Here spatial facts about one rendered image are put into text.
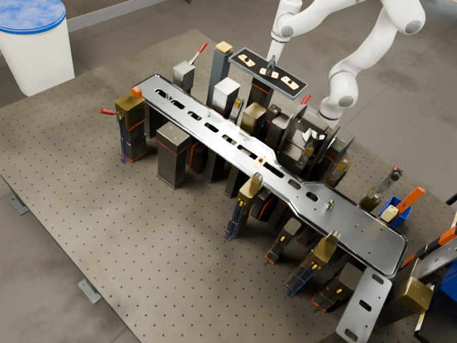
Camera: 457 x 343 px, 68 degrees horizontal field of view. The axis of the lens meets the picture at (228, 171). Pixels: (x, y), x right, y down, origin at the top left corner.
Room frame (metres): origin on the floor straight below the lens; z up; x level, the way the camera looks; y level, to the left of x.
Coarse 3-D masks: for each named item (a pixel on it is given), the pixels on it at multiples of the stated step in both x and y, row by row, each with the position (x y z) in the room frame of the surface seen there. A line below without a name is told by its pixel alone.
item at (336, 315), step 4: (344, 300) 0.54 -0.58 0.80; (348, 300) 0.53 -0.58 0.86; (360, 300) 0.50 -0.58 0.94; (340, 304) 0.54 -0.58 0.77; (344, 304) 0.52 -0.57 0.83; (360, 304) 0.50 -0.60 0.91; (364, 304) 0.49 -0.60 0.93; (368, 304) 0.49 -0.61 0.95; (336, 308) 0.53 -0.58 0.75; (340, 308) 0.51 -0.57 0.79; (344, 308) 0.51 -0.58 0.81; (332, 312) 0.52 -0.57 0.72; (336, 312) 0.51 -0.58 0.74; (340, 312) 0.51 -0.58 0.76; (336, 316) 0.50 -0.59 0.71; (340, 316) 0.50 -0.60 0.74
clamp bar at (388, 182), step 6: (396, 168) 0.92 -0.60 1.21; (390, 174) 0.91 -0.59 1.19; (396, 174) 0.89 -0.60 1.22; (402, 174) 0.90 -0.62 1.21; (384, 180) 0.91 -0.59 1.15; (390, 180) 0.91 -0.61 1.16; (396, 180) 0.90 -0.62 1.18; (378, 186) 0.91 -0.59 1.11; (384, 186) 0.90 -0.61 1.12; (390, 186) 0.89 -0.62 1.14; (384, 192) 0.89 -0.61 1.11; (378, 198) 0.88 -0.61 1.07
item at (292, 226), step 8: (288, 224) 0.70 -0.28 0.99; (296, 224) 0.71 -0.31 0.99; (288, 232) 0.67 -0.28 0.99; (280, 240) 0.67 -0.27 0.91; (288, 240) 0.66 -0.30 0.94; (272, 248) 0.68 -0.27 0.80; (280, 248) 0.67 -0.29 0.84; (272, 256) 0.67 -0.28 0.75; (264, 264) 0.65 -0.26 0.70; (272, 264) 0.66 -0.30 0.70
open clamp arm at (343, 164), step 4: (344, 160) 1.00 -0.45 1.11; (340, 164) 0.98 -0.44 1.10; (344, 164) 0.98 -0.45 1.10; (348, 164) 0.99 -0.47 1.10; (336, 168) 0.98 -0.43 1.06; (340, 168) 0.97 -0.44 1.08; (344, 168) 0.98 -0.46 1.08; (336, 172) 0.98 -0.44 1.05; (340, 172) 0.97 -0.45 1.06; (332, 176) 0.97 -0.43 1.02; (336, 176) 0.97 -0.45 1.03; (340, 176) 0.97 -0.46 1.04; (328, 180) 0.97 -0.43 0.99; (332, 180) 0.96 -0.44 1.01; (336, 180) 0.96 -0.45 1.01; (332, 184) 0.96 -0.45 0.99
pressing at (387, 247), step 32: (160, 96) 1.19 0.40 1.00; (192, 128) 1.05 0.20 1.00; (224, 128) 1.10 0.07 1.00; (288, 192) 0.84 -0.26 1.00; (320, 192) 0.89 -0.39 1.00; (320, 224) 0.74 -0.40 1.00; (352, 224) 0.78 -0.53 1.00; (384, 224) 0.81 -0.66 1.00; (352, 256) 0.64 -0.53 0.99; (384, 256) 0.67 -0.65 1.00
